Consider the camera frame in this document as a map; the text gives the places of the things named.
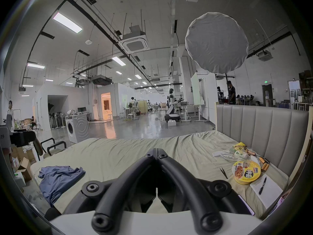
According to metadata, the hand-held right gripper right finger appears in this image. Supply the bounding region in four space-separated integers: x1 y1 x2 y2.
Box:
156 148 252 233

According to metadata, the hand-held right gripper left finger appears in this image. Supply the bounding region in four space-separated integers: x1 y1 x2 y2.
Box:
64 148 157 233

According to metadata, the bed with pale green sheet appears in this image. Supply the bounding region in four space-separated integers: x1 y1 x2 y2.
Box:
31 130 290 220

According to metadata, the clear plastic bag of snacks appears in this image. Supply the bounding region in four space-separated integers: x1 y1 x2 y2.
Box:
212 142 258 162

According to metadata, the yellow instant noodle bowl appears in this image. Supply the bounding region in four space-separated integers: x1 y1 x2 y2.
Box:
232 160 261 186

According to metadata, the dark phone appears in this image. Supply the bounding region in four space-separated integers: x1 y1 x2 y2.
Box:
237 194 255 216

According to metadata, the dark blue shirt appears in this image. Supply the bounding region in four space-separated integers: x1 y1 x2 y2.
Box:
38 165 86 207

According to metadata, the white washing machine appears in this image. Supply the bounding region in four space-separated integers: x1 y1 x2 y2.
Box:
65 113 90 144

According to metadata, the black pen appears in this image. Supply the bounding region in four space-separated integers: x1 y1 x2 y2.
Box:
258 176 267 195

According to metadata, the white notepad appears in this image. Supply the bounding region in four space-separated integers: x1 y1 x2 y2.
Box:
250 173 283 209

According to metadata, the white table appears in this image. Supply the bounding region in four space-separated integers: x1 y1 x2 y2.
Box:
179 101 193 123

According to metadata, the desk with monitors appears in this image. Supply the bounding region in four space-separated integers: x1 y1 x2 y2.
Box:
77 106 94 121

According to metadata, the grey padded headboard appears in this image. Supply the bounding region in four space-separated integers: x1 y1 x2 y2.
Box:
215 102 312 179

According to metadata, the white humanoid robot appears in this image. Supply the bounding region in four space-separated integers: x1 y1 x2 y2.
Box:
164 88 181 123

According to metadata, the black chair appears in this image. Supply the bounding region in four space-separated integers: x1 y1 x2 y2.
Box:
33 138 67 160

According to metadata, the row of standing fans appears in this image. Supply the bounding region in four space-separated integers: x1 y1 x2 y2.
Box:
48 111 66 130

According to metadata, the open brown carton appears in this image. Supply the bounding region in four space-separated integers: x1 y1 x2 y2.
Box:
11 157 33 181

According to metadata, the group of people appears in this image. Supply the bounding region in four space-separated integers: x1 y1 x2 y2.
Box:
236 94 255 105

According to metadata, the round white softbox lamp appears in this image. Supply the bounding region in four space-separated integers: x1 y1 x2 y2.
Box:
185 12 249 105

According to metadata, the skipping rope with wooden handles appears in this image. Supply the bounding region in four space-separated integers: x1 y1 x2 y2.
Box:
254 155 271 173

